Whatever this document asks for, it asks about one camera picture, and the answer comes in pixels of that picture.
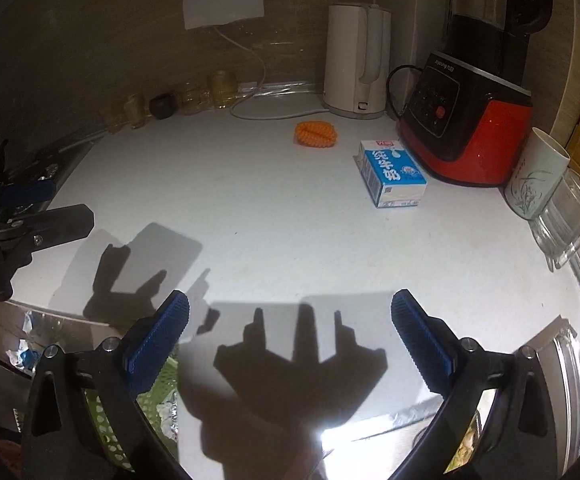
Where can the small dark cup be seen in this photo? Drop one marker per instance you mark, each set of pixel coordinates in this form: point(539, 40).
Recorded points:
point(162, 106)

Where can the orange ridged scrubber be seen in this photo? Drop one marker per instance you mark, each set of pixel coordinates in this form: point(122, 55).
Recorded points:
point(315, 134)

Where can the white wall outlet plate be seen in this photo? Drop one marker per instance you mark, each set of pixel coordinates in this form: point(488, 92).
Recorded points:
point(222, 4)

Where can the white electric kettle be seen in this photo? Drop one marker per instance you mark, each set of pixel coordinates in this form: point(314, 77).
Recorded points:
point(350, 60)

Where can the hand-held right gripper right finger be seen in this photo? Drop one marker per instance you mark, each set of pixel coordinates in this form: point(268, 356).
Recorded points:
point(422, 345)

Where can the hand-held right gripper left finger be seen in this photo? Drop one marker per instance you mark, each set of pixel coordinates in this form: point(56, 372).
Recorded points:
point(157, 345)

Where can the silver foil wrapper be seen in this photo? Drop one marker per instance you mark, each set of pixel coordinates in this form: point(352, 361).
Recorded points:
point(170, 412)

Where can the steel sink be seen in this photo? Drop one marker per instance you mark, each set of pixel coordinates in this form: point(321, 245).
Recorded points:
point(575, 375)

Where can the white mug with plant print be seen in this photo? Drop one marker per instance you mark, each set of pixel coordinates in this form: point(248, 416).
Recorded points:
point(535, 175)

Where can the red and black blender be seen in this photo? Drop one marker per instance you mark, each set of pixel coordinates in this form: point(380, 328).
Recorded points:
point(475, 145)

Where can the clear glass container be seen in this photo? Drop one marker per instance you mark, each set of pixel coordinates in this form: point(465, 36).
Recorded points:
point(565, 230)

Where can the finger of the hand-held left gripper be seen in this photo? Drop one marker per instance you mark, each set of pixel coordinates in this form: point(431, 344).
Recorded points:
point(60, 225)
point(30, 192)

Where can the amber ribbed glass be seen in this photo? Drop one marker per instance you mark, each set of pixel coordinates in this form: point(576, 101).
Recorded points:
point(134, 109)
point(225, 87)
point(191, 97)

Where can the green perforated plastic basket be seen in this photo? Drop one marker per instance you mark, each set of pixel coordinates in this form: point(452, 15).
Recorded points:
point(102, 420)

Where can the blue and white milk carton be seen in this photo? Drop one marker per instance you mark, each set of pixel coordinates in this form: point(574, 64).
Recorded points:
point(390, 175)

